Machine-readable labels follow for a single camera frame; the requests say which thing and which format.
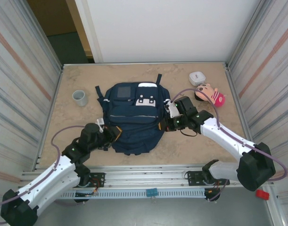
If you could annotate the navy blue backpack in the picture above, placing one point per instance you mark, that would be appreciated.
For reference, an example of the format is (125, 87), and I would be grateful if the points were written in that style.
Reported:
(134, 131)

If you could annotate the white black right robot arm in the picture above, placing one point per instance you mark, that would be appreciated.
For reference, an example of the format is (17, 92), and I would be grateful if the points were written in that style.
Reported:
(224, 134)

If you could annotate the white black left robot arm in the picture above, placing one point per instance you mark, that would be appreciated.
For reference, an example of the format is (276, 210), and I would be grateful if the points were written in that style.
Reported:
(47, 179)

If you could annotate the pink plush doll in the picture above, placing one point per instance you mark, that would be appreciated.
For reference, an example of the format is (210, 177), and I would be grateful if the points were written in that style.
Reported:
(208, 94)

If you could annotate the white round lidded box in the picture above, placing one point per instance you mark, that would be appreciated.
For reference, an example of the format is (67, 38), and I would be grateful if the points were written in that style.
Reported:
(197, 76)

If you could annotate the grey plastic cup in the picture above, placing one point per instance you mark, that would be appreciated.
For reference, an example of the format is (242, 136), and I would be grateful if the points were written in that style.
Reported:
(80, 99)

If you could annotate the aluminium table edge profile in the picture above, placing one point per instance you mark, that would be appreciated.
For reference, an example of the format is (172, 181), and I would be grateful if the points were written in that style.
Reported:
(143, 63)
(55, 94)
(240, 110)

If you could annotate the blue binder clip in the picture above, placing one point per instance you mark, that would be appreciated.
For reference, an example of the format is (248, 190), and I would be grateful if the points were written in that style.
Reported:
(151, 192)

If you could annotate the red plastic block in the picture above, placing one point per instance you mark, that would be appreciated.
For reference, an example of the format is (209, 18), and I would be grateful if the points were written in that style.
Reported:
(262, 195)

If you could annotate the brown wooden door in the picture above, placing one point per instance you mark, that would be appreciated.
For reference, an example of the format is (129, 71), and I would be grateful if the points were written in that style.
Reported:
(49, 14)

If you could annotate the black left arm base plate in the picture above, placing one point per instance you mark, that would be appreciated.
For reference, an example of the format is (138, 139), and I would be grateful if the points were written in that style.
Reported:
(99, 176)

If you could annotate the aluminium mounting rail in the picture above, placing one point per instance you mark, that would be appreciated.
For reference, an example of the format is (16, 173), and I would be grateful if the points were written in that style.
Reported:
(146, 175)

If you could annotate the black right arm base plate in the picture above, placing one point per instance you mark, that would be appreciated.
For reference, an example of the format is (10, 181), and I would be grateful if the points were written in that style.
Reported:
(193, 176)

